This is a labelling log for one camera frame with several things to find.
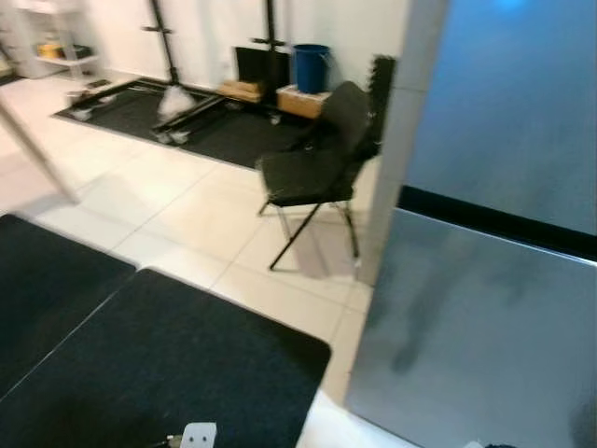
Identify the blue bucket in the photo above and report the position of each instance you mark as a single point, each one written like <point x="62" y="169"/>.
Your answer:
<point x="311" y="67"/>

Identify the white shelf rack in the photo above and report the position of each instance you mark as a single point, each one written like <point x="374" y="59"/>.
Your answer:
<point x="65" y="61"/>

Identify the flat light wooden box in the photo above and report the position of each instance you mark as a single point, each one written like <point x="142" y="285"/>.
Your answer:
<point x="241" y="90"/>

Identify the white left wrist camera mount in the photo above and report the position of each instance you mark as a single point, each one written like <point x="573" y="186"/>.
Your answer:
<point x="199" y="435"/>

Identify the tall light wooden box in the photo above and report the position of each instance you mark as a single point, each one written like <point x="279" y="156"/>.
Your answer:
<point x="300" y="101"/>

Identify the black flat board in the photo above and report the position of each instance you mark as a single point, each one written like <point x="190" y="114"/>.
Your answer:
<point x="259" y="65"/>

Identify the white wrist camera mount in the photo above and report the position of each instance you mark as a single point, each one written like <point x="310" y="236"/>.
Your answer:
<point x="474" y="445"/>
<point x="199" y="435"/>

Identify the silver freezer door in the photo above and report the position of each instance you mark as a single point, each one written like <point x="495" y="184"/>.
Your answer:
<point x="504" y="112"/>

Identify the black foam puzzle tile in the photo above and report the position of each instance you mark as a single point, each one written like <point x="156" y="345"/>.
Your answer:
<point x="382" y="93"/>

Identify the large black floor mat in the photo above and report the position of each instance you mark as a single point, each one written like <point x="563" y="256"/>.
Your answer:
<point x="233" y="135"/>

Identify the black folding chair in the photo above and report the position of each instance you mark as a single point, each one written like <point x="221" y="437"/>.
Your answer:
<point x="312" y="173"/>

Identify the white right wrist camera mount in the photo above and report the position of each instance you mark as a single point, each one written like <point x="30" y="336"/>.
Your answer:
<point x="474" y="445"/>

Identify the white plastic bag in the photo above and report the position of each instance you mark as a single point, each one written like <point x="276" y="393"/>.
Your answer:
<point x="174" y="101"/>

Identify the black wheeled stand frame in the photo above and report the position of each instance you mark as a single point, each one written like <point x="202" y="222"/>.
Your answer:
<point x="165" y="47"/>

